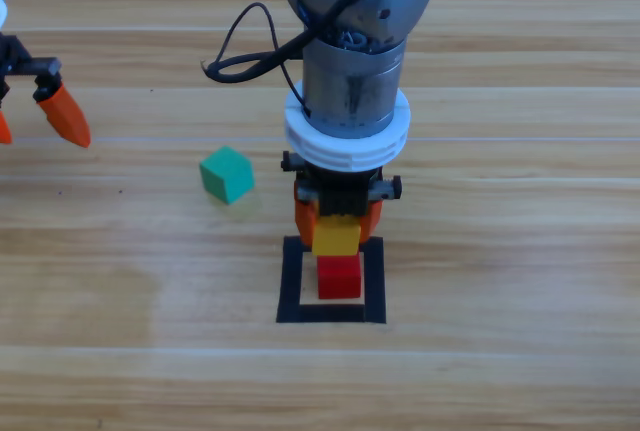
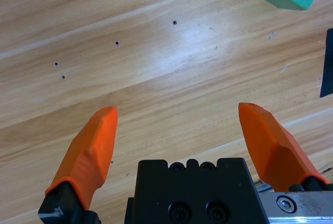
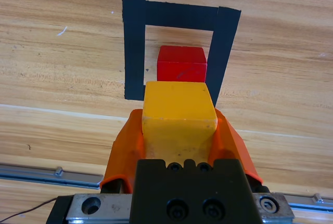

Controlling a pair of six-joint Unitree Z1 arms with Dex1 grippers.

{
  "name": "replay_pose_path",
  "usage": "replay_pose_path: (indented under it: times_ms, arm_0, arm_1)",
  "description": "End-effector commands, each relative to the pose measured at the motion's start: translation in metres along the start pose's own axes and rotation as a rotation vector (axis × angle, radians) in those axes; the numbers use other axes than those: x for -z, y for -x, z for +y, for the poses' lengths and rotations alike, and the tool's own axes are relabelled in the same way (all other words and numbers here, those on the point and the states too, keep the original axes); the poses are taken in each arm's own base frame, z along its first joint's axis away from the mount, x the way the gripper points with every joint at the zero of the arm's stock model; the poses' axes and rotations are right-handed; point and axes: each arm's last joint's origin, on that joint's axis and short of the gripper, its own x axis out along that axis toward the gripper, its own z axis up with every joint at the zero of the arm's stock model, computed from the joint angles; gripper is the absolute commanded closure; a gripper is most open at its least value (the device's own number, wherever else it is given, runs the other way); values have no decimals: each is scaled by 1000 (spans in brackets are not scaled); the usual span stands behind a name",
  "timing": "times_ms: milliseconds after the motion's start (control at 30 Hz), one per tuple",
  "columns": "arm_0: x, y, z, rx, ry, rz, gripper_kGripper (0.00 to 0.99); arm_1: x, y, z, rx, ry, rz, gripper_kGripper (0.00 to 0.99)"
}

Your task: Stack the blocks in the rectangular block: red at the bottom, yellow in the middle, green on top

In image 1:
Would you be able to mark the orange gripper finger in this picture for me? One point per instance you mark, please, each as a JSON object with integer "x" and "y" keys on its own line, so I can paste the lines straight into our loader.
{"x": 371, "y": 221}
{"x": 65, "y": 113}
{"x": 4, "y": 131}
{"x": 305, "y": 218}

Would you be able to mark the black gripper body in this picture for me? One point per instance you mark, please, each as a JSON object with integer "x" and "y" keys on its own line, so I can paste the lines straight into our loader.
{"x": 342, "y": 196}
{"x": 15, "y": 58}

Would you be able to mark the yellow wooden cube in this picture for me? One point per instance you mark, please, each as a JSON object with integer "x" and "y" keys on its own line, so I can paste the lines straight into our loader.
{"x": 336, "y": 238}

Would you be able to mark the red wooden cube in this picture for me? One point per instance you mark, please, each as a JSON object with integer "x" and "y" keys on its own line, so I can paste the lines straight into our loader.
{"x": 339, "y": 281}

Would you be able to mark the green wooden cube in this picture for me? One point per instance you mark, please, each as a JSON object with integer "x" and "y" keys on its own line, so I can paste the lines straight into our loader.
{"x": 225, "y": 176}

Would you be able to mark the black tape square outline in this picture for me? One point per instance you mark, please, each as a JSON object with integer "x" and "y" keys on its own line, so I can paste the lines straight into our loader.
{"x": 290, "y": 296}

